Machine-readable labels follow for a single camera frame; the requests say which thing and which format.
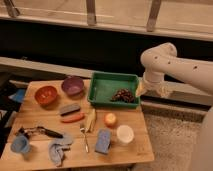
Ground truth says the blue object beside table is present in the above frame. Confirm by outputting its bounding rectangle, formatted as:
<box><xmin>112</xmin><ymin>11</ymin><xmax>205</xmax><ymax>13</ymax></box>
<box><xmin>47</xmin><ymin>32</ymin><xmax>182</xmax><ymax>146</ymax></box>
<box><xmin>10</xmin><ymin>89</ymin><xmax>26</xmax><ymax>103</ymax></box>

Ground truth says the orange apple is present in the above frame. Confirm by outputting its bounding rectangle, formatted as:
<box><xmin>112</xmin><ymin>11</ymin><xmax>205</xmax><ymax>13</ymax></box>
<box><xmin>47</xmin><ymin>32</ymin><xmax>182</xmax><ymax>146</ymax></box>
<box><xmin>104</xmin><ymin>113</ymin><xmax>117</xmax><ymax>127</ymax></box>

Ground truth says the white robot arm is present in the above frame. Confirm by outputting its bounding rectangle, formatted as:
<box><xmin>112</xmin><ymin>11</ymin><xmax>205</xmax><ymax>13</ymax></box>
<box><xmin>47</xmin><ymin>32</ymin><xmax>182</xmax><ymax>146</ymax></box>
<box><xmin>135</xmin><ymin>43</ymin><xmax>213</xmax><ymax>171</ymax></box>

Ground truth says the green plastic tray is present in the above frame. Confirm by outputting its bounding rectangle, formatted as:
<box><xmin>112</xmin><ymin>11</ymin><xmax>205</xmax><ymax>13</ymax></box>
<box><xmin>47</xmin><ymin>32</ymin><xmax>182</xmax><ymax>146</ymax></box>
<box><xmin>87</xmin><ymin>72</ymin><xmax>140</xmax><ymax>108</ymax></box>

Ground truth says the dark grape bunch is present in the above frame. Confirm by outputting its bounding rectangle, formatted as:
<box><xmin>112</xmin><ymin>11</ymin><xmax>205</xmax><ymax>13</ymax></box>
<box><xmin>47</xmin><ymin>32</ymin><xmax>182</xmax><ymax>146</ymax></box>
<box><xmin>111</xmin><ymin>89</ymin><xmax>134</xmax><ymax>103</ymax></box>

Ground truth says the orange bowl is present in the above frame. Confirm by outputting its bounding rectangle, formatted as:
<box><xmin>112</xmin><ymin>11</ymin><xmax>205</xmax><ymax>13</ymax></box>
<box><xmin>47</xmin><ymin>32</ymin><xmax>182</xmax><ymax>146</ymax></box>
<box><xmin>34</xmin><ymin>86</ymin><xmax>58</xmax><ymax>106</ymax></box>

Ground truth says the blue plastic cup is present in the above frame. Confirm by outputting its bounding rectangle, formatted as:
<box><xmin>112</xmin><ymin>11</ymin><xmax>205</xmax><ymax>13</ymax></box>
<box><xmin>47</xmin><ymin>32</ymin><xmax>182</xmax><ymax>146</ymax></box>
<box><xmin>11</xmin><ymin>135</ymin><xmax>30</xmax><ymax>154</ymax></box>

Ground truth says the blue sponge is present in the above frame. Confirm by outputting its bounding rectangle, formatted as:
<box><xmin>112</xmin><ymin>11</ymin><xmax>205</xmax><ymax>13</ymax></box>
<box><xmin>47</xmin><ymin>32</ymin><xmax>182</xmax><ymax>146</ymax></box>
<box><xmin>95</xmin><ymin>129</ymin><xmax>111</xmax><ymax>154</ymax></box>

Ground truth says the orange carrot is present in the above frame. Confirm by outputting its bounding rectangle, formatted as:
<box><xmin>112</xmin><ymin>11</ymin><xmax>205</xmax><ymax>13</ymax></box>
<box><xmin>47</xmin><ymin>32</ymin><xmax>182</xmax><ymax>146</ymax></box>
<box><xmin>61</xmin><ymin>113</ymin><xmax>85</xmax><ymax>123</ymax></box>

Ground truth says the wooden table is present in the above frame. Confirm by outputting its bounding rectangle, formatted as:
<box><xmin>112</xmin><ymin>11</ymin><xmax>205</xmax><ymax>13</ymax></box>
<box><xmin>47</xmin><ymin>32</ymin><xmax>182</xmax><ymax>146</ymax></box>
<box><xmin>0</xmin><ymin>81</ymin><xmax>154</xmax><ymax>171</ymax></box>

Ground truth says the purple bowl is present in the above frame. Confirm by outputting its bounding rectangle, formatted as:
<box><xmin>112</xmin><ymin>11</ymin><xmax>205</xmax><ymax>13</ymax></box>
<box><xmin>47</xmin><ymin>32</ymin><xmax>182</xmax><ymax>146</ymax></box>
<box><xmin>61</xmin><ymin>76</ymin><xmax>84</xmax><ymax>96</ymax></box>

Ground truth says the silver fork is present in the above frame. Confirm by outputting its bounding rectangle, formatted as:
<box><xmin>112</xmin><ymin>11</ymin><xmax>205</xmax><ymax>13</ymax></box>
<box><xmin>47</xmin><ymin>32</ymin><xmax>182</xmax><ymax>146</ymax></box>
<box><xmin>80</xmin><ymin>123</ymin><xmax>89</xmax><ymax>153</ymax></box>

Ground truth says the yellow banana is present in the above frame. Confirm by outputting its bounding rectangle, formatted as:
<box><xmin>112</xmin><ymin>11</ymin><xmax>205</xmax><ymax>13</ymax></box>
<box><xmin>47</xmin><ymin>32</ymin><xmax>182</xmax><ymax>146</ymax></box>
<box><xmin>85</xmin><ymin>109</ymin><xmax>96</xmax><ymax>132</ymax></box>

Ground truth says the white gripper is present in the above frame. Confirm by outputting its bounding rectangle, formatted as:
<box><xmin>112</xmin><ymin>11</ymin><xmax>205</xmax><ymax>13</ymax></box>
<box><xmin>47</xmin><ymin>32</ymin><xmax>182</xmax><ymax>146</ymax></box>
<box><xmin>135</xmin><ymin>78</ymin><xmax>172</xmax><ymax>98</ymax></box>

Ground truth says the blue cloth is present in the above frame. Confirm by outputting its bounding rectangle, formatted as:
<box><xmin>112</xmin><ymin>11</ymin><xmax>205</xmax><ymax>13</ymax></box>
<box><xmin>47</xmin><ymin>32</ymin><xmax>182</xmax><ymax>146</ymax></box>
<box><xmin>48</xmin><ymin>133</ymin><xmax>74</xmax><ymax>167</ymax></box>

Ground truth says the white plastic cup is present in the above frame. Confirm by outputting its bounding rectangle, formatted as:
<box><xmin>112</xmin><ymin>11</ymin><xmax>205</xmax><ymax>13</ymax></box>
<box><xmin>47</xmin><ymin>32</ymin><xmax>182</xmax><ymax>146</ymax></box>
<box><xmin>116</xmin><ymin>125</ymin><xmax>134</xmax><ymax>145</ymax></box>

